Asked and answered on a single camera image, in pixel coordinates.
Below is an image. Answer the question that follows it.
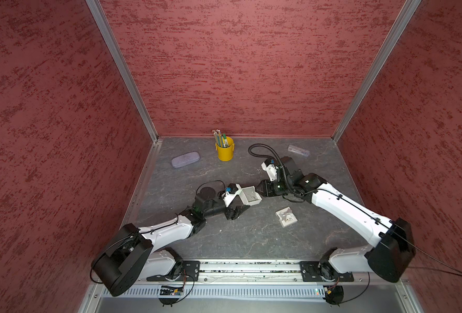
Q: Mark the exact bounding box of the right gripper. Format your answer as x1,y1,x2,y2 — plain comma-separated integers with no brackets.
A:
254,177,293,197

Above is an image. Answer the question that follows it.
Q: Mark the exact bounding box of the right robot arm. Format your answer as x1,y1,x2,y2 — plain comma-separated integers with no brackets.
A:
256,173,416,283

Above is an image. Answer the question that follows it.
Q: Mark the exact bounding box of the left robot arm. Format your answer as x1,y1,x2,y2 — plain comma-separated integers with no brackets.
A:
90,184,262,296

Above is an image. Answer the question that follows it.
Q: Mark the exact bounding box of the small pink gift box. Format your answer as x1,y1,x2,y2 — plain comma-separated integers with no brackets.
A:
275,207,297,228

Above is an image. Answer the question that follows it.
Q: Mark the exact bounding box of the clear plastic case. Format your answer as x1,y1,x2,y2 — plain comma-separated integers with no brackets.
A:
288,145,310,157

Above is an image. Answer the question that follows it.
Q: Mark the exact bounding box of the yellow pencil cup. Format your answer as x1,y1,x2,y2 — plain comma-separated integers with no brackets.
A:
215,137,235,162

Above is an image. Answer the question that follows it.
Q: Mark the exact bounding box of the pencils and markers bunch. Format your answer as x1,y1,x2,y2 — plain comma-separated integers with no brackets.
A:
212,129,230,148

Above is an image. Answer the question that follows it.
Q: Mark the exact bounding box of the purple glasses case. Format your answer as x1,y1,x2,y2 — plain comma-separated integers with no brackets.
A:
171,151,200,168

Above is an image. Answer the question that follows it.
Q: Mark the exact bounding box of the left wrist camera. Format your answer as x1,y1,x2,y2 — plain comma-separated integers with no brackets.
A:
222,183,242,207

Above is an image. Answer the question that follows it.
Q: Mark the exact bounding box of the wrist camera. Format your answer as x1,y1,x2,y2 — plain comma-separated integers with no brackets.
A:
261,157,282,182
222,183,242,207

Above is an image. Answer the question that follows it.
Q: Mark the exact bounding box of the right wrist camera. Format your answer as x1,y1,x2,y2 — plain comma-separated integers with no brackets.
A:
261,157,282,182

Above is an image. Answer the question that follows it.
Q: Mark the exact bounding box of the aluminium front rail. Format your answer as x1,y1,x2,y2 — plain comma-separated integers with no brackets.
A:
138,258,392,286

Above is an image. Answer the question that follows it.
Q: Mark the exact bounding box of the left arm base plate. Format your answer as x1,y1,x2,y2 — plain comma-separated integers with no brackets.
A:
145,260,201,282

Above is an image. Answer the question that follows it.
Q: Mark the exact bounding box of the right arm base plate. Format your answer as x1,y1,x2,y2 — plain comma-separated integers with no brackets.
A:
299,261,354,284

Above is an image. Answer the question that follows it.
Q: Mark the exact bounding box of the white perforated cable duct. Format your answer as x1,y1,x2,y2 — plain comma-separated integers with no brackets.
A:
119,284,325,302

